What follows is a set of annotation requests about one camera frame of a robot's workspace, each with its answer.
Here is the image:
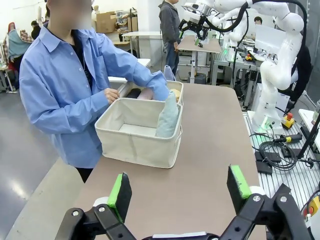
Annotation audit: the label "small cardboard box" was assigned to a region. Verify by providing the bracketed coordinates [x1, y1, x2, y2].
[126, 15, 139, 32]

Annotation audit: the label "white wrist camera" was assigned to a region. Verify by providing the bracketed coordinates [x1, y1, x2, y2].
[186, 9, 202, 25]

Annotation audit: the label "green cone-folded towel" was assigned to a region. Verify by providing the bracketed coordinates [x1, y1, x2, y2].
[154, 91, 180, 138]

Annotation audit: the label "dark grey rolled towel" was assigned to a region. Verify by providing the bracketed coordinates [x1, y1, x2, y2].
[126, 88, 142, 100]

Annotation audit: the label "person's right hand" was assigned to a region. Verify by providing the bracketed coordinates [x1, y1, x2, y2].
[103, 87, 121, 105]

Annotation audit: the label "person's right forearm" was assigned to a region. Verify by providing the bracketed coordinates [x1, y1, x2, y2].
[56, 91, 111, 137]

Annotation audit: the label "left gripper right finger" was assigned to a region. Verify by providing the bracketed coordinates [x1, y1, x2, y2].
[219, 164, 315, 240]

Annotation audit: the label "yellow and black handle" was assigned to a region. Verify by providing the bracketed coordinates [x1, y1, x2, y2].
[279, 133, 303, 144]

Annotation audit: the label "white background desk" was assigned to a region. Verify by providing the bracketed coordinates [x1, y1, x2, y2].
[121, 31, 163, 61]

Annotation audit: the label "red emergency stop button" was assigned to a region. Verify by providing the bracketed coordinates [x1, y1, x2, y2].
[281, 112, 296, 130]
[306, 198, 320, 219]

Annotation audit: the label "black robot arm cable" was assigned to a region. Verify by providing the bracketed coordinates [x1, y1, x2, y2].
[206, 0, 308, 66]

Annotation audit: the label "beige fabric storage box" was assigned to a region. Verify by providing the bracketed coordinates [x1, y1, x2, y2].
[94, 97, 183, 170]
[116, 79, 185, 106]

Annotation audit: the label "person's left forearm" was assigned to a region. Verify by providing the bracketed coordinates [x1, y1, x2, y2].
[129, 59, 173, 102]

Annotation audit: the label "large cardboard box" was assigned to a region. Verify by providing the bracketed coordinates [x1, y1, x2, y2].
[95, 11, 118, 34]

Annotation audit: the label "blue cone-folded towel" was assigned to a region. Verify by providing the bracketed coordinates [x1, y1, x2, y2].
[163, 64, 176, 82]

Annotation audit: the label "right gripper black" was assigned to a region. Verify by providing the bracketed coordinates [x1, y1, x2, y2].
[178, 18, 210, 43]

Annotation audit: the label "pink towel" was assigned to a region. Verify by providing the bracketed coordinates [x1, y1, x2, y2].
[136, 89, 154, 101]

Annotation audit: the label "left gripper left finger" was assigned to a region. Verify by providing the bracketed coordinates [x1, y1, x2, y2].
[57, 171, 151, 240]

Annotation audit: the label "coiled black cables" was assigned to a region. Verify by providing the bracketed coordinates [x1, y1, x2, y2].
[249, 133, 300, 172]

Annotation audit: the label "white monitor back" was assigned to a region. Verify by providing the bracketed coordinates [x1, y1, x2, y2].
[254, 24, 286, 51]

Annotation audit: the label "person in blue shirt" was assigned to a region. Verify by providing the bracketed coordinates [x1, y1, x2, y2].
[18, 0, 173, 183]

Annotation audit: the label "mannequin with plaid clothes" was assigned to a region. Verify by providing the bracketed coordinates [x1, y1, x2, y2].
[4, 21, 35, 61]

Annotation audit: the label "black power brick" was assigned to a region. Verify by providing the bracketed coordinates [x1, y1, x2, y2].
[256, 161, 273, 174]
[254, 152, 282, 164]

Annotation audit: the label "black tripod pole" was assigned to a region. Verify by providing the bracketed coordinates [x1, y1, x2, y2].
[296, 109, 320, 161]

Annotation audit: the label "person in dark clothes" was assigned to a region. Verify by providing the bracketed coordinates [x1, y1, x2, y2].
[30, 20, 42, 40]

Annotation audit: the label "man in grey hoodie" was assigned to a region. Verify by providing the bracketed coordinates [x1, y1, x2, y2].
[158, 0, 182, 76]

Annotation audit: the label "brown standing desk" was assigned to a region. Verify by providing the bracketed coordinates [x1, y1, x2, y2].
[176, 34, 223, 85]

